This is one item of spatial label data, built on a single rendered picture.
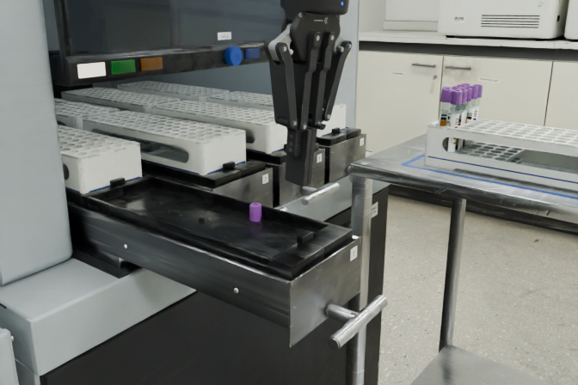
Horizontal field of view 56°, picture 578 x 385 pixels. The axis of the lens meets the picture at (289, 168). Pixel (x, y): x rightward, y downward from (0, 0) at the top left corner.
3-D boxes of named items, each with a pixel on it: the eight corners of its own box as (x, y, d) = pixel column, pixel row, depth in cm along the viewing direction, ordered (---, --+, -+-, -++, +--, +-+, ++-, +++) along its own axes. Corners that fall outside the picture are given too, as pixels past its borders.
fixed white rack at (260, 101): (206, 124, 121) (205, 96, 119) (236, 117, 128) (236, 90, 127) (319, 143, 104) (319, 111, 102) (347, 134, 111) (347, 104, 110)
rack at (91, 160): (-23, 166, 89) (-29, 128, 88) (35, 153, 97) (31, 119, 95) (84, 203, 72) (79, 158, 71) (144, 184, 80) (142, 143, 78)
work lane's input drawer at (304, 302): (-39, 204, 92) (-48, 151, 89) (39, 183, 103) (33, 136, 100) (328, 368, 50) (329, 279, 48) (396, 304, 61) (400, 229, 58)
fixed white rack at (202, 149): (83, 153, 97) (80, 118, 95) (130, 142, 105) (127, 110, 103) (203, 184, 80) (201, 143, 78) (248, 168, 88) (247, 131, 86)
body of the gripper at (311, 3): (315, -25, 64) (308, 55, 67) (264, -30, 58) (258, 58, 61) (368, -21, 60) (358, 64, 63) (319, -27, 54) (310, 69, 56)
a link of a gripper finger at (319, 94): (301, 28, 62) (309, 27, 63) (294, 123, 66) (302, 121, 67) (328, 32, 60) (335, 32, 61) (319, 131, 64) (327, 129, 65)
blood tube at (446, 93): (444, 162, 83) (454, 89, 80) (433, 162, 83) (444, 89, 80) (439, 160, 85) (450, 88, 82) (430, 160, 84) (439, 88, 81)
